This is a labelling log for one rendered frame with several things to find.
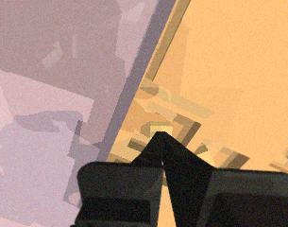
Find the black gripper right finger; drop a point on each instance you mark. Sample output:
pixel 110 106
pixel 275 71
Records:
pixel 193 183

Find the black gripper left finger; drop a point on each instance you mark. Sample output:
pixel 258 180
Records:
pixel 139 180

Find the pale yellow block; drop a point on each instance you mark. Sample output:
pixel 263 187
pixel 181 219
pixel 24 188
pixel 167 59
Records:
pixel 204 154
pixel 160 126

